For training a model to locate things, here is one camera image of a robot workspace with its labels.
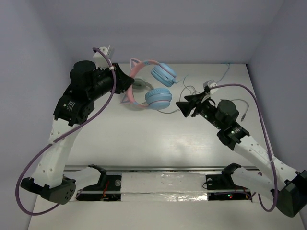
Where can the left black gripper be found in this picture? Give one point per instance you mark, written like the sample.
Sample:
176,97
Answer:
116,78

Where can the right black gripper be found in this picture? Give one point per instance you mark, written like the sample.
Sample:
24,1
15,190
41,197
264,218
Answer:
194,100

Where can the pink blue cat-ear headphones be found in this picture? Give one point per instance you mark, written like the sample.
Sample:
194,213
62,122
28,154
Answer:
155,98

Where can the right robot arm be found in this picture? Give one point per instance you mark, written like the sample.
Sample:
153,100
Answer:
284,185

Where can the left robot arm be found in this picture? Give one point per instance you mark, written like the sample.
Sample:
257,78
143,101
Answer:
88,82

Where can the white foil-taped block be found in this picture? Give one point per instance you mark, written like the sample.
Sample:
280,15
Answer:
163,187

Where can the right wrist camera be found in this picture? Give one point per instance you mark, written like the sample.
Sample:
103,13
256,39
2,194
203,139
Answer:
208,87

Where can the aluminium rail frame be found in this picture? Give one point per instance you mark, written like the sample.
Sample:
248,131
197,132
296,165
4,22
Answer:
155,168

